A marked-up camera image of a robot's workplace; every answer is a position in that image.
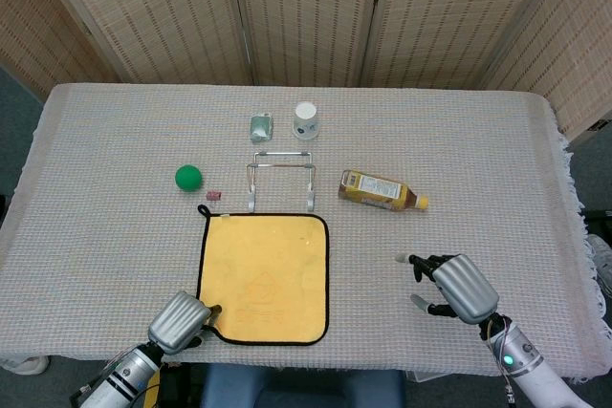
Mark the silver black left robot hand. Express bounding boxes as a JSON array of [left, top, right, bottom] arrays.
[[146, 290, 223, 356]]

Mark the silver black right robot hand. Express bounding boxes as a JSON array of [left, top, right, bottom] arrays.
[[394, 253, 501, 326]]

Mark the yellow cloth black trim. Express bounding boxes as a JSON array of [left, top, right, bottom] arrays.
[[195, 204, 332, 347]]

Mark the yellow strip under table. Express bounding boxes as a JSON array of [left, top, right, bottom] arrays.
[[142, 372, 163, 408]]

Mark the beige woven tablecloth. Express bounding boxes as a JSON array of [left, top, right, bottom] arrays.
[[0, 82, 601, 383]]

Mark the tea bottle with yellow cap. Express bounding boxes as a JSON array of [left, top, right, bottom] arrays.
[[338, 169, 429, 213]]

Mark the blue chair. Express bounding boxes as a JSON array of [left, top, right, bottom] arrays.
[[199, 363, 407, 408]]

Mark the white shoe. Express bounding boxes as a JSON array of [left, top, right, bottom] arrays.
[[586, 234, 612, 295], [0, 354, 51, 376]]

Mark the green ball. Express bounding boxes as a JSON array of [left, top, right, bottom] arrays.
[[174, 164, 204, 193]]

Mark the green tissue packet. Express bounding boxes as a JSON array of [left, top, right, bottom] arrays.
[[249, 112, 275, 144]]

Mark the white paper cup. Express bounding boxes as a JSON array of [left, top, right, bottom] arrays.
[[291, 100, 320, 140]]

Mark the woven folding screen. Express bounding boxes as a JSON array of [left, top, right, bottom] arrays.
[[0, 0, 612, 141]]

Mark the metal wire rack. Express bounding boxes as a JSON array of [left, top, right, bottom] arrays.
[[245, 150, 318, 213]]

